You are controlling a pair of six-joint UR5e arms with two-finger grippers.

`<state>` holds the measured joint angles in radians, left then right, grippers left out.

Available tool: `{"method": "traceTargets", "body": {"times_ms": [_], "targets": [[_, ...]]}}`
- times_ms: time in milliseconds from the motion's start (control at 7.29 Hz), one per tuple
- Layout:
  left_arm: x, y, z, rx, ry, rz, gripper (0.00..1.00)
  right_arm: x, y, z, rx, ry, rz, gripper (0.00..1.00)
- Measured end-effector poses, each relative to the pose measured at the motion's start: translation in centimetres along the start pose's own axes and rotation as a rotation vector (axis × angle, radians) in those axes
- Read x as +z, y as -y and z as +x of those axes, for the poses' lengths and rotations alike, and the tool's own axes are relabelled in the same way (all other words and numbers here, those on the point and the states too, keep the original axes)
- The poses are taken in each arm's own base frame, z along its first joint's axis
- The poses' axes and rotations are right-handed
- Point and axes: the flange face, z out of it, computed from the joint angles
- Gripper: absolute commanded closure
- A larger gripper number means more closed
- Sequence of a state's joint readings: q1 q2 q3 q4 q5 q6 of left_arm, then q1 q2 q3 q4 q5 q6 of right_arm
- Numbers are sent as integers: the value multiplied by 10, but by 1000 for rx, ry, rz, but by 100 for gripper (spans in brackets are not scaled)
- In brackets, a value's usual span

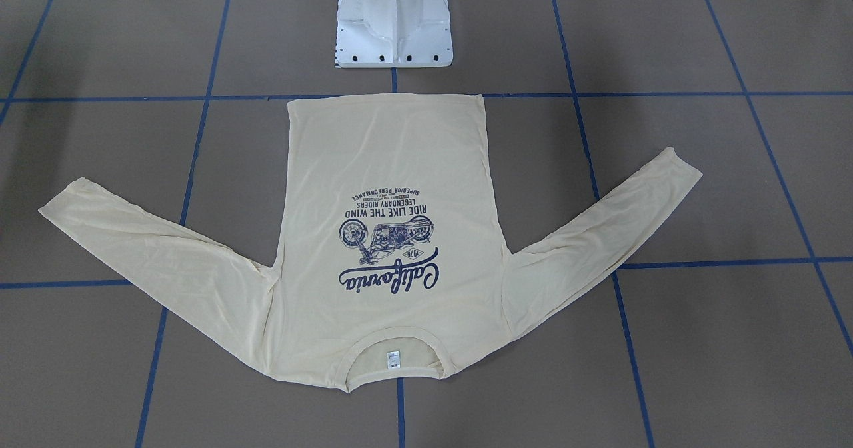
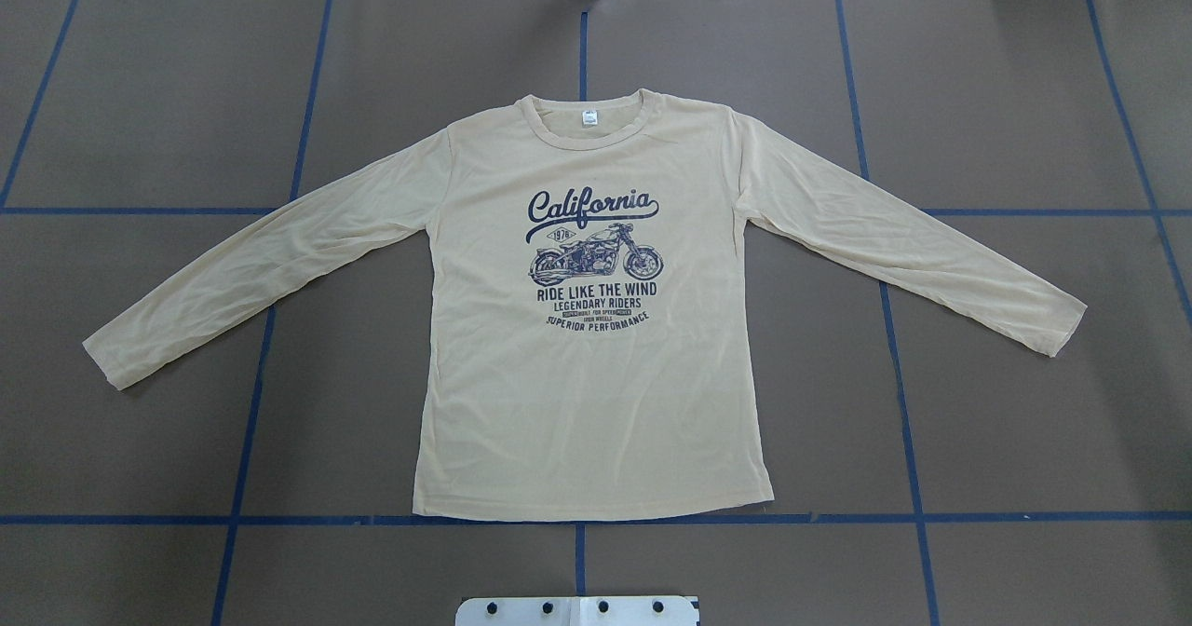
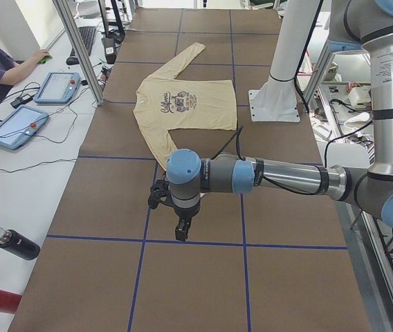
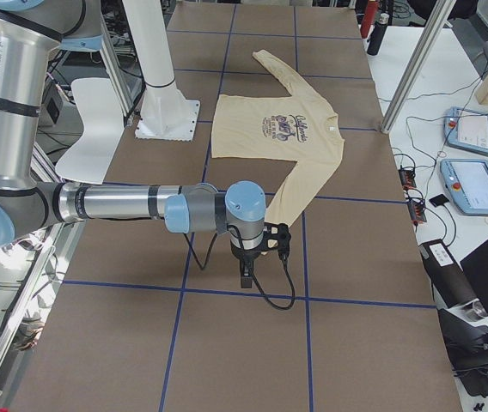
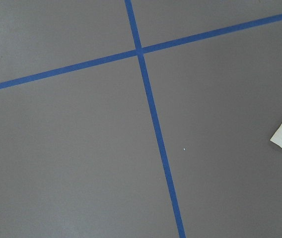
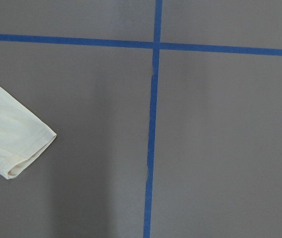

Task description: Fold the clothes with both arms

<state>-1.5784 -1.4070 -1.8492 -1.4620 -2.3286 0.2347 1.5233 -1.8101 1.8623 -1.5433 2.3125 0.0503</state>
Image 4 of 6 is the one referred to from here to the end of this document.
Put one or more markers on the aluminium frame post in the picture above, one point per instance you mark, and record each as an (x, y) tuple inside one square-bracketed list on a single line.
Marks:
[(422, 50)]

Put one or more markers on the black water bottle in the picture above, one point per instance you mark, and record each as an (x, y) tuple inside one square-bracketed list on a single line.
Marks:
[(377, 35)]

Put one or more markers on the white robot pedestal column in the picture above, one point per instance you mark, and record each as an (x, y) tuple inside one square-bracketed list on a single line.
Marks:
[(165, 113)]

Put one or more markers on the far blue teach pendant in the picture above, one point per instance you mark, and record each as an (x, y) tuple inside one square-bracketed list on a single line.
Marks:
[(466, 129)]

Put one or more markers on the near blue teach pendant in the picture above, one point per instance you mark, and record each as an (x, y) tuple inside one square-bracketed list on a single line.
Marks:
[(467, 184)]

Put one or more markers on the blue teach pendant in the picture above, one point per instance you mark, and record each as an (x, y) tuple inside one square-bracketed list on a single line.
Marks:
[(467, 184), (466, 129)]

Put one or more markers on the red water bottle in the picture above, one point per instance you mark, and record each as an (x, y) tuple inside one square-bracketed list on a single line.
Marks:
[(370, 11)]

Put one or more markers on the white curved plastic sheet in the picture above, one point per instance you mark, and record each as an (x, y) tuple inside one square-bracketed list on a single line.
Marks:
[(88, 159)]

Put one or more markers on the cream long-sleeve printed shirt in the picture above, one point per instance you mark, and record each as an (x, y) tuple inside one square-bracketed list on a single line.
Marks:
[(301, 127)]

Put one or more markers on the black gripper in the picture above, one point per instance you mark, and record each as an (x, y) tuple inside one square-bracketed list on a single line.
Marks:
[(244, 255)]

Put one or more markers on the orange terminal block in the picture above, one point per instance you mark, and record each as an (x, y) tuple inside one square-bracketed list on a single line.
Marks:
[(415, 200)]

